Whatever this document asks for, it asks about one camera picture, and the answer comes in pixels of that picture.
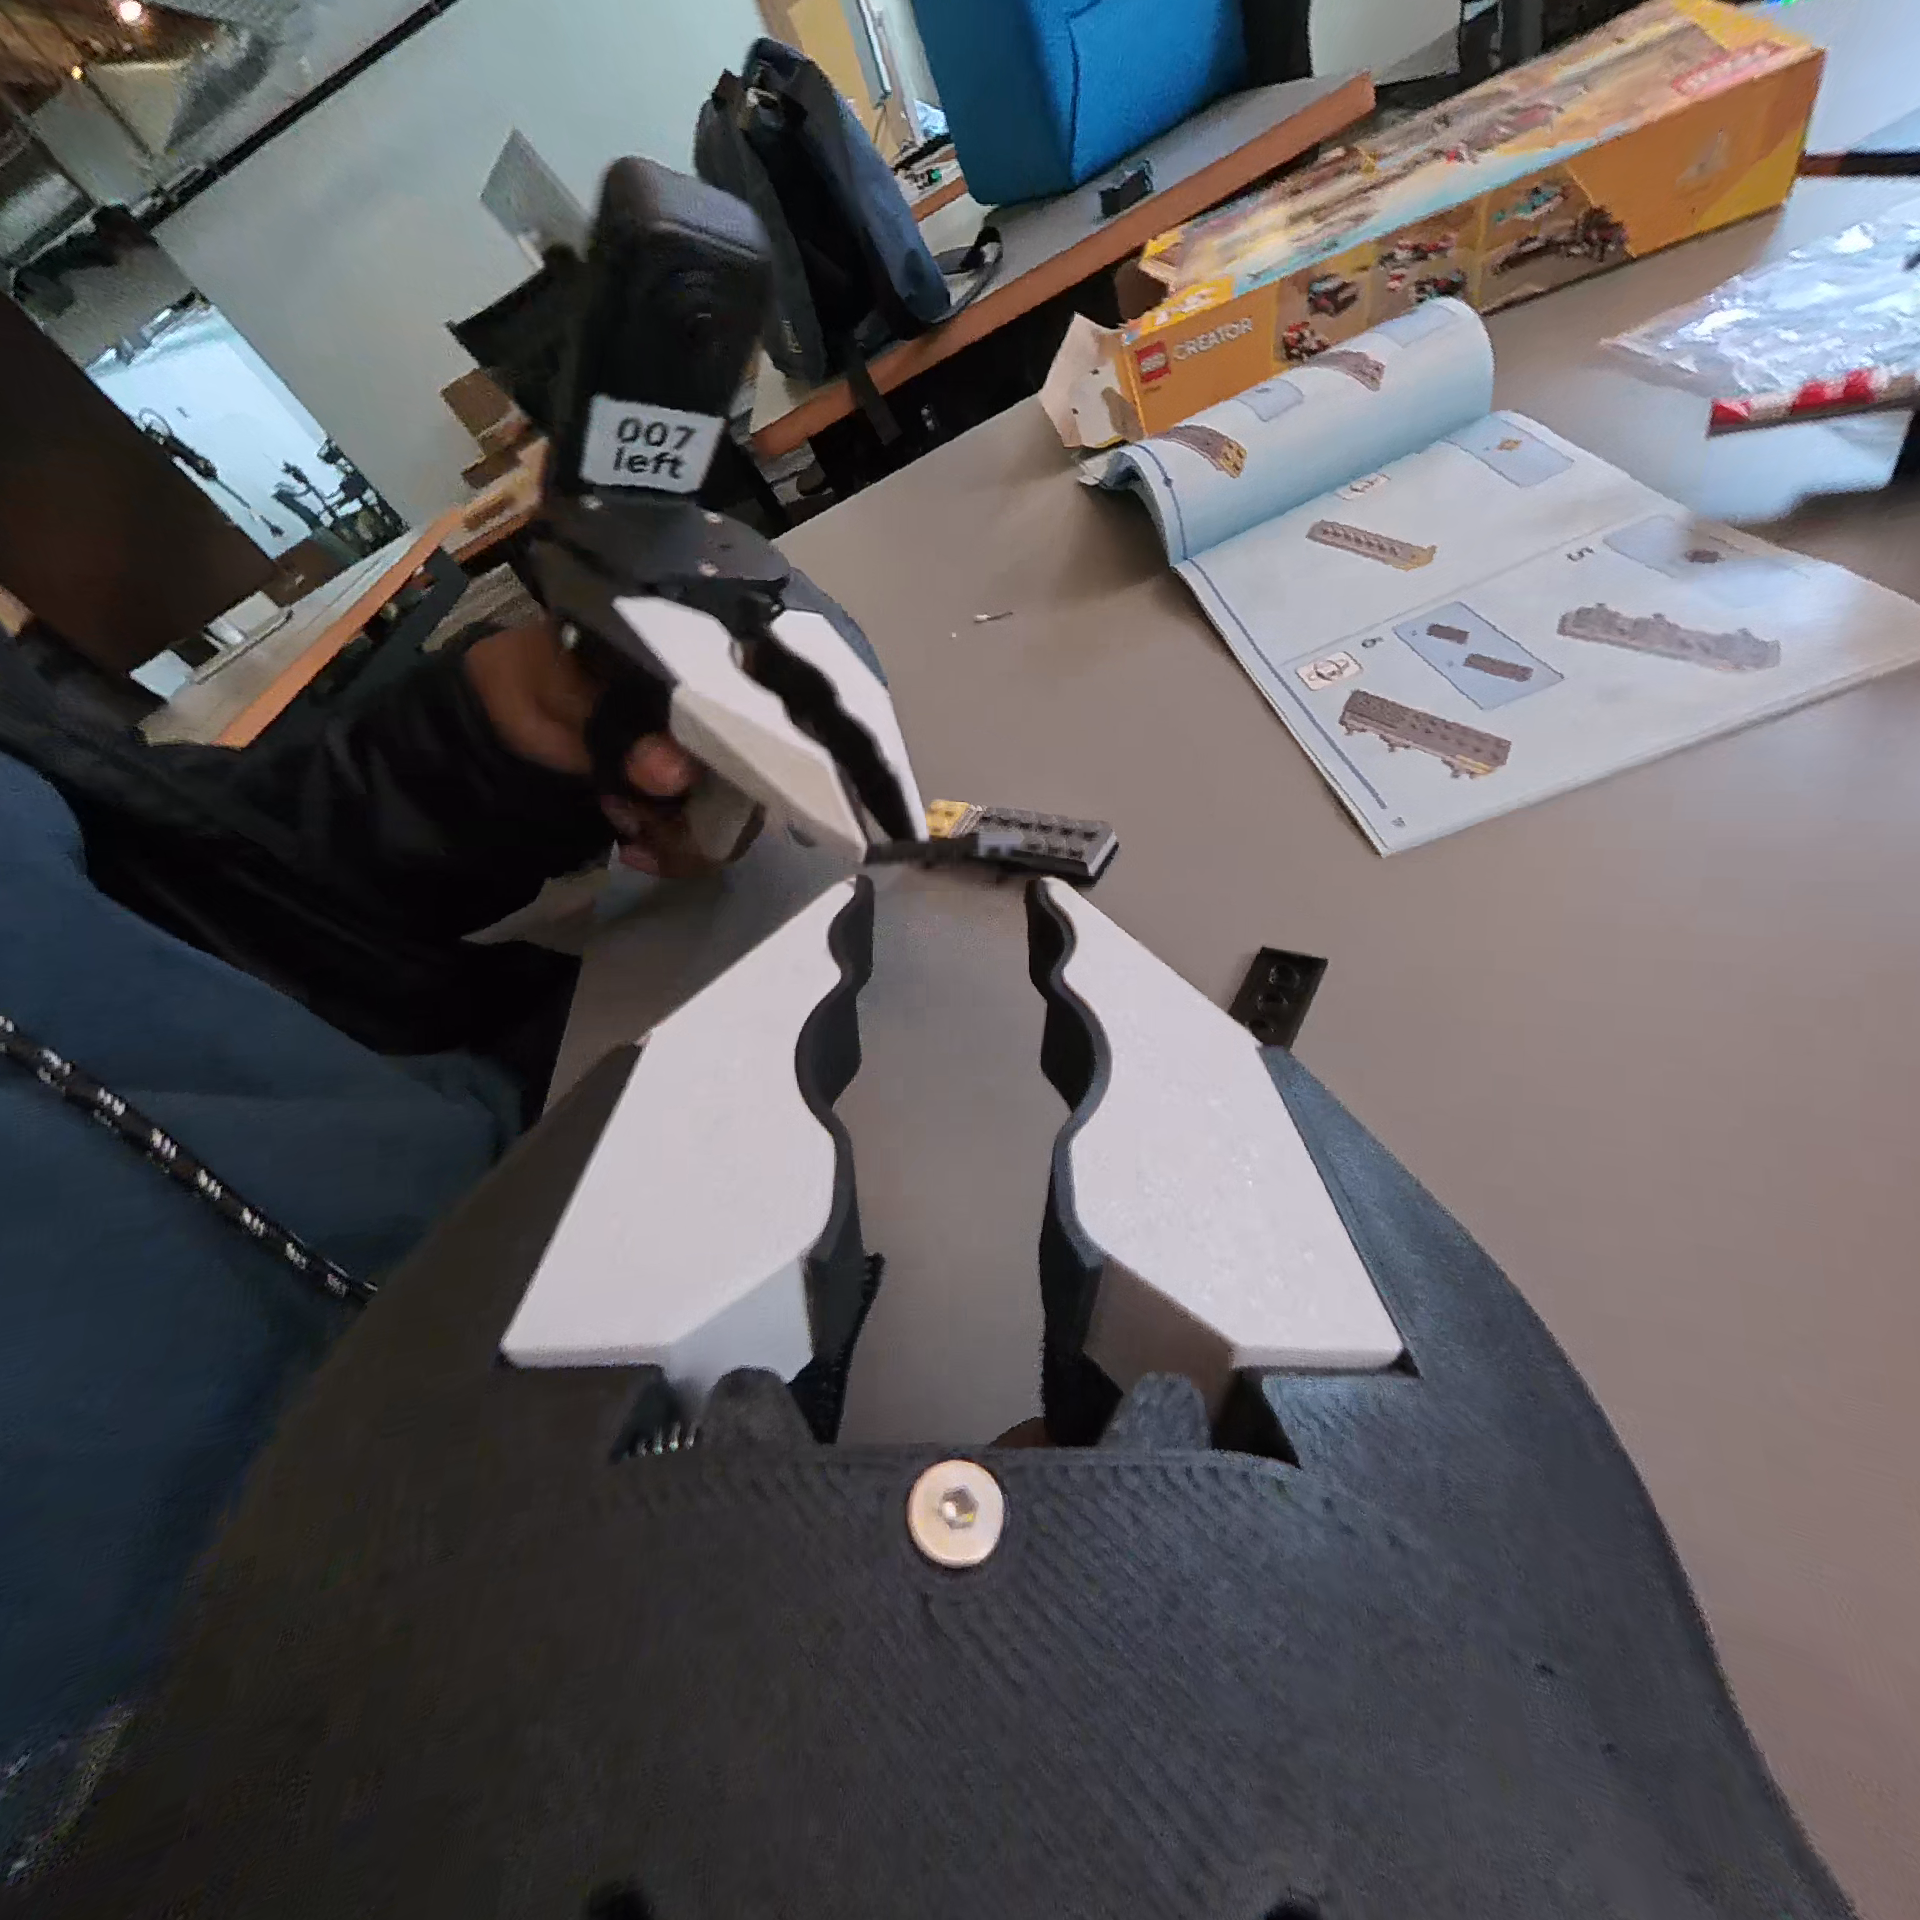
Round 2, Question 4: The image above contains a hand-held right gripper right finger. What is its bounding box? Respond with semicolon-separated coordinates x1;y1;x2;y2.
1026;877;1419;1448

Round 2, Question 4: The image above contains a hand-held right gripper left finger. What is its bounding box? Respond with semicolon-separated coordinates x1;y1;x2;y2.
499;877;880;1397

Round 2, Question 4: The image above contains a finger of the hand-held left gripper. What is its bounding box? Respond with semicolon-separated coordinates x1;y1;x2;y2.
615;591;866;875
746;608;933;842

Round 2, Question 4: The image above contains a dark grey toy brick plate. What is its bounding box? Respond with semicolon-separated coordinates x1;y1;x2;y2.
1237;948;1330;1050

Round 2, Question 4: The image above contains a dark grey toy brick assembly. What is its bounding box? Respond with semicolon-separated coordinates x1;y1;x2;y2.
861;799;1120;882

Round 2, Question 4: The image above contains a person's left forearm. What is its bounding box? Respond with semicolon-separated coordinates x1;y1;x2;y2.
0;608;623;1058

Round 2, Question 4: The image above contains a person's left hand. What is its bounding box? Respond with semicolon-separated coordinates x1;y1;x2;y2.
487;630;706;880

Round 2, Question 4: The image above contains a dark blue backpack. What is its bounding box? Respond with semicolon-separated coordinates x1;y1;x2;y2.
694;36;1004;442

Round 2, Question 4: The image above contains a grey wood-edged table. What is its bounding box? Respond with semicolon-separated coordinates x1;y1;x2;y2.
748;67;1376;460
135;503;483;750

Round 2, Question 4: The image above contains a person's blue clothing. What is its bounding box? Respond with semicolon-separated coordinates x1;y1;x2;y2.
0;750;527;1920

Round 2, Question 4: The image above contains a toy brick instruction booklet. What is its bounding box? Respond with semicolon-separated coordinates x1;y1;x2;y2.
1079;295;1920;856

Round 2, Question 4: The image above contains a dark brown cabinet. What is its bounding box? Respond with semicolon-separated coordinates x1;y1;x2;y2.
0;293;280;676

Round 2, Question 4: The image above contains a yellow cardboard toy box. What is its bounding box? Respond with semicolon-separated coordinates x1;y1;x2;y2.
1042;0;1828;452

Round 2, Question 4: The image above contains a clear plastic bag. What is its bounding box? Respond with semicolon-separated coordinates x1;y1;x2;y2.
1603;194;1920;442

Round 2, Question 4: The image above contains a black speckled drawstring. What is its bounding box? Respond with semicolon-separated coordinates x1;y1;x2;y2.
0;1018;376;1306

